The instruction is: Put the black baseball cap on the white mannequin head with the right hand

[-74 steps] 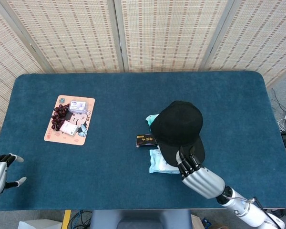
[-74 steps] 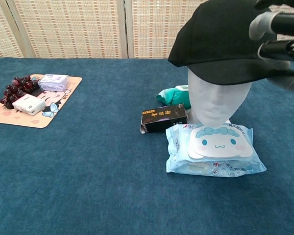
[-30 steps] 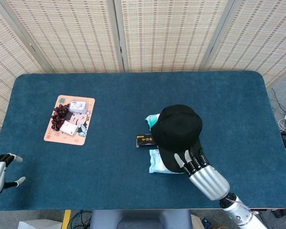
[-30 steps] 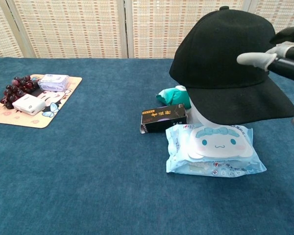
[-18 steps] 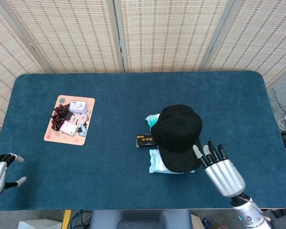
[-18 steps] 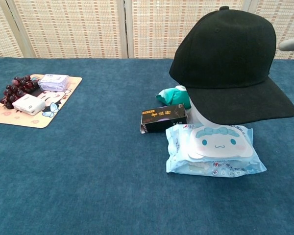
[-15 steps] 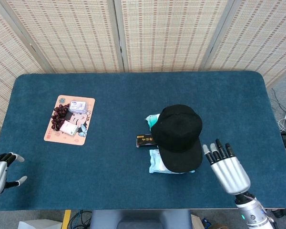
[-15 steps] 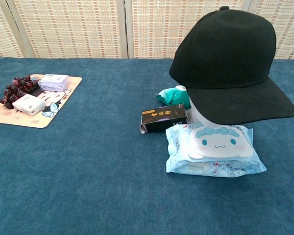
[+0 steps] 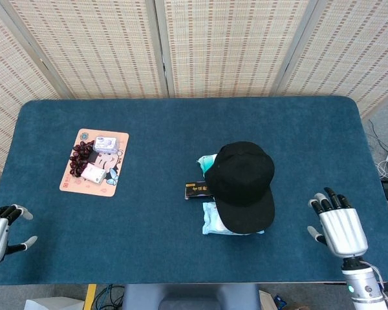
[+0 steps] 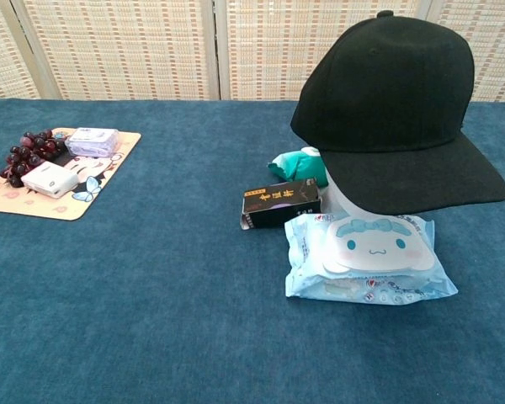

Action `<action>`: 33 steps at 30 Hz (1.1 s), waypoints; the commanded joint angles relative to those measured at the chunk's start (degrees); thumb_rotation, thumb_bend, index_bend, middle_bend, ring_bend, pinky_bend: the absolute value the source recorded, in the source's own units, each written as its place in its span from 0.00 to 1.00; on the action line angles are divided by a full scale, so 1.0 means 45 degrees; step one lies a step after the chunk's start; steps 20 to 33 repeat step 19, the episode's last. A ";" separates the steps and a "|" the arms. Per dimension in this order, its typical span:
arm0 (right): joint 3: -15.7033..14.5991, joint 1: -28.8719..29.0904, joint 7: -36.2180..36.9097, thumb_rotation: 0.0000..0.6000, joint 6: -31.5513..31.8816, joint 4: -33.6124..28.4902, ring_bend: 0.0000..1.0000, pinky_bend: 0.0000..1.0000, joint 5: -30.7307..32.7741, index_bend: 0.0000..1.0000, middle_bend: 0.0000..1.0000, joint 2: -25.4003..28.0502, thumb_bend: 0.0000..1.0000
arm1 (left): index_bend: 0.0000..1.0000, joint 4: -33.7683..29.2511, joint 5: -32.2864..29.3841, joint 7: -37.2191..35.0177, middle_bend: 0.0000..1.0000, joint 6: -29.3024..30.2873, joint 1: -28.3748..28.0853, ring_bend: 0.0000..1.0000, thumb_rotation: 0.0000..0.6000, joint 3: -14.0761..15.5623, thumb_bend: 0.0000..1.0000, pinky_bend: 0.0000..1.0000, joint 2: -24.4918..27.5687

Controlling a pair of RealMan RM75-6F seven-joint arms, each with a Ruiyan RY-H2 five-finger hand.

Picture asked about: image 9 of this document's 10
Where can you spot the orange cartoon tray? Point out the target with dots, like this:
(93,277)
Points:
(116,155)

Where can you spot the woven bamboo folding screen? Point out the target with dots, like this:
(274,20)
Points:
(226,45)

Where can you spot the light blue cartoon wipes pack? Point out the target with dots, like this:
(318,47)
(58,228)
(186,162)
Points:
(211,219)

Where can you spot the green wet wipes pack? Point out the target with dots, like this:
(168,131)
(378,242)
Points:
(206,163)

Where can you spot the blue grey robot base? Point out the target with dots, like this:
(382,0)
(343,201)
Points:
(190,297)

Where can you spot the black baseball cap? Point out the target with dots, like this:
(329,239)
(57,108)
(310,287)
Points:
(242,184)

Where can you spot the black box with gold print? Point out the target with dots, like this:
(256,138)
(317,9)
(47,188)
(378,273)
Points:
(195,190)

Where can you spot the pink white tissue pack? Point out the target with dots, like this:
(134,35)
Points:
(93,173)

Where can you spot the bunch of dark grapes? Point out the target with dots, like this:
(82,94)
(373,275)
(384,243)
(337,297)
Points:
(79,158)

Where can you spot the yellow strip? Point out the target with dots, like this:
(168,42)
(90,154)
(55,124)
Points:
(90,297)

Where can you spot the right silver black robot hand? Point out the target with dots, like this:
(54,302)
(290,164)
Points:
(344,232)

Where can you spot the white box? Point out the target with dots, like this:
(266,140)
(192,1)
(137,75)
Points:
(51,304)

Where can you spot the purple tissue pack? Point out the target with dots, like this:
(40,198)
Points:
(105,144)

